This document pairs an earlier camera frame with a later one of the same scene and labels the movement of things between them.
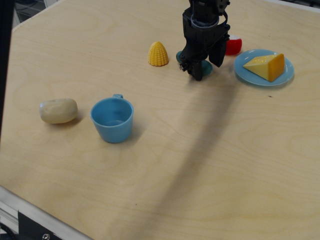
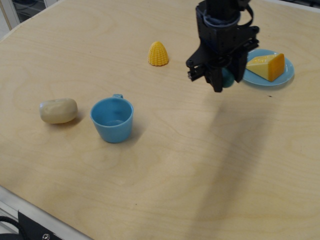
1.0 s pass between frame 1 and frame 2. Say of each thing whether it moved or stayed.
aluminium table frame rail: stayed
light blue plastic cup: stayed
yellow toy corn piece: stayed
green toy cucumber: moved
